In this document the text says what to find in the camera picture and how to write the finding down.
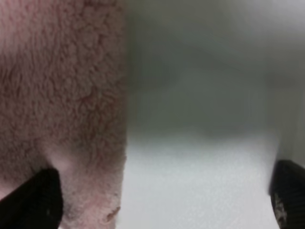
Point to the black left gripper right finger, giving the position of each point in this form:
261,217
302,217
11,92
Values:
287,192

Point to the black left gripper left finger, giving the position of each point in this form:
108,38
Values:
36,204

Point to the pink fluffy towel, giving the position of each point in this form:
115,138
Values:
63,102

